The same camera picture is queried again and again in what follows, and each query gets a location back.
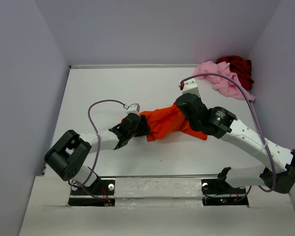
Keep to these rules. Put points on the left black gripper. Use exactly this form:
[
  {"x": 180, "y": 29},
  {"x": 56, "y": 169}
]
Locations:
[{"x": 142, "y": 125}]

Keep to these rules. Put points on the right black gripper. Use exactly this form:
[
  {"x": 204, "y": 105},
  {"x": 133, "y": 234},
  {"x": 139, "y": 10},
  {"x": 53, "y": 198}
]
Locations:
[{"x": 191, "y": 122}]

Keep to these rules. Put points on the orange t shirt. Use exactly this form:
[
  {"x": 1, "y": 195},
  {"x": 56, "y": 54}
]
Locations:
[{"x": 164, "y": 121}]

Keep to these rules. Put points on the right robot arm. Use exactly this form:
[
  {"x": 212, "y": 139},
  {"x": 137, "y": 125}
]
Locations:
[{"x": 277, "y": 164}]

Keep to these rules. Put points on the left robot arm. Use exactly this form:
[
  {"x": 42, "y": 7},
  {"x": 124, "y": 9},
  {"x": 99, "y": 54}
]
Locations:
[{"x": 67, "y": 156}]

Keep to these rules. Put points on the pink t shirt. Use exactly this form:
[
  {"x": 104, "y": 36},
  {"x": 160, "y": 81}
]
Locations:
[{"x": 220, "y": 84}]

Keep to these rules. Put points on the dark red t shirt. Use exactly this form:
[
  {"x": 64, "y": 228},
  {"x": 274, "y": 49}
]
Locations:
[{"x": 242, "y": 67}]

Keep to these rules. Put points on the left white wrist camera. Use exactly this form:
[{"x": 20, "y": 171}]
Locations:
[{"x": 133, "y": 108}]

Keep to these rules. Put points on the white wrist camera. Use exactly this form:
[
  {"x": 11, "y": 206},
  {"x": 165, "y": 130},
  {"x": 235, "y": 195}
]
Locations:
[
  {"x": 133, "y": 108},
  {"x": 189, "y": 86}
]

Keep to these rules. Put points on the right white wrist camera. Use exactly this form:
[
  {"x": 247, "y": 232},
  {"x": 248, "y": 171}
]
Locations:
[{"x": 189, "y": 86}]

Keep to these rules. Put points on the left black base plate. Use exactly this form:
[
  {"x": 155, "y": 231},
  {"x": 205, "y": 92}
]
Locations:
[{"x": 103, "y": 196}]

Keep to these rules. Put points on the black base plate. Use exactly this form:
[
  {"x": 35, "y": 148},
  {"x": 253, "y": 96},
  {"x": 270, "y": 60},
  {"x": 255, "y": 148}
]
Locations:
[
  {"x": 103, "y": 196},
  {"x": 217, "y": 193}
]

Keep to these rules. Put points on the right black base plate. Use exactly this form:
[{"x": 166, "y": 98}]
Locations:
[{"x": 217, "y": 193}]

